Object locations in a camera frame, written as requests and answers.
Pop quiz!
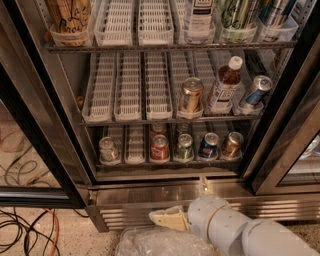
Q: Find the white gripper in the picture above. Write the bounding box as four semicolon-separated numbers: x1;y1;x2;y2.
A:
149;176;250;256

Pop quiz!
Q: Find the red coke can front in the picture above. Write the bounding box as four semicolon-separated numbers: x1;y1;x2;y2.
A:
150;135;170;163

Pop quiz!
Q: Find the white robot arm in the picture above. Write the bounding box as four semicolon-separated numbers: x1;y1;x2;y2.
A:
149;177;320;256

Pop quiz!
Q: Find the green can front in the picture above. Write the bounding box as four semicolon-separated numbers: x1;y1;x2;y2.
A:
174;134;194;163

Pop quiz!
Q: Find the blue pepsi can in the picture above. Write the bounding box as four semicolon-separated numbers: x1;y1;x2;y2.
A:
198;132;219;160

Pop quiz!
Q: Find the brown bottom shelf can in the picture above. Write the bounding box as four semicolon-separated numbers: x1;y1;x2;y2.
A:
221;132;244;160

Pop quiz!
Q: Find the white tray bottom shelf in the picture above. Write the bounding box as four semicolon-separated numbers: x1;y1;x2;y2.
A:
124;125;145;164

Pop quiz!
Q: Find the white tray shelf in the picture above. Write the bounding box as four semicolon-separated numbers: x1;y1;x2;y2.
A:
138;0;174;46
114;53;142;121
124;125;145;164
144;52;173;120
82;53;116;123
94;0;134;46

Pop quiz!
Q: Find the green can behind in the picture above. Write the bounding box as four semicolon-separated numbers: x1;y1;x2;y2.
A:
175;123;192;136

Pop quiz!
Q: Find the red can behind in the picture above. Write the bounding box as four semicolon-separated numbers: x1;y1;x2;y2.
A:
150;123;167;137

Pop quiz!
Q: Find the silver can bottom left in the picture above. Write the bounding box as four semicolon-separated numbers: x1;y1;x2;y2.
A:
99;136;119;164

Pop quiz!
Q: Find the right glass fridge door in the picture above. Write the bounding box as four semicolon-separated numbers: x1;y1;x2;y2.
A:
245;35;320;195

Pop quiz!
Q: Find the glass fridge door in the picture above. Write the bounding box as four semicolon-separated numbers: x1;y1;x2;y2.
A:
245;35;320;195
0;0;90;209

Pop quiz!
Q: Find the stainless steel fridge cabinet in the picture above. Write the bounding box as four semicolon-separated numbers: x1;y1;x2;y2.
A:
13;0;320;233

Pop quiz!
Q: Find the gold can middle shelf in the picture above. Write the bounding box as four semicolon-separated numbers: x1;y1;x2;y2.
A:
178;77;204;113

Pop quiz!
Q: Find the blue silver slim can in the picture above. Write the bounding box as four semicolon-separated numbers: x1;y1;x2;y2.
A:
240;75;273;109

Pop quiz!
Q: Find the left glass fridge door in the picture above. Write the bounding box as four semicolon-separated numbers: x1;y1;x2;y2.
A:
0;0;90;209

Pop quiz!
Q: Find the white bottle top shelf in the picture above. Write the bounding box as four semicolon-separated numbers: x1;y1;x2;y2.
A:
184;0;214;44

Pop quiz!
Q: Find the white tray top shelf right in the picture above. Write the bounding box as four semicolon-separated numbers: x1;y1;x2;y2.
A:
138;0;174;46

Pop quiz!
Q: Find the green can top shelf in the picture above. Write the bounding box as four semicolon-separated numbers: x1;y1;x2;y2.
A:
221;0;259;43

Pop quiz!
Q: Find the white tray top shelf left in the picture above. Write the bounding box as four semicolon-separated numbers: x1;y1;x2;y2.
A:
94;0;134;46

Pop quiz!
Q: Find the blue can top shelf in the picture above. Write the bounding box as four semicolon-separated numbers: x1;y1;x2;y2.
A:
259;0;297;42

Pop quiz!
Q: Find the tan can top left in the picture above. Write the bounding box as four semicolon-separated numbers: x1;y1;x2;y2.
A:
45;0;91;47

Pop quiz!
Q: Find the clear crumpled plastic bag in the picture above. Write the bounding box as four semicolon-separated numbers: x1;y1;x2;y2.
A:
115;227;216;256

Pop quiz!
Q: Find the tea bottle white cap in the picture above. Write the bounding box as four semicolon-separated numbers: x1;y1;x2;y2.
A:
207;56;243;113

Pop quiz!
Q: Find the orange floor cable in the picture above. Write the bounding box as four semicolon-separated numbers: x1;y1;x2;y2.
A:
44;208;61;256

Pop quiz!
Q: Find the black floor cable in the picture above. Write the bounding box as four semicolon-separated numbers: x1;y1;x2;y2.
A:
0;207;89;256

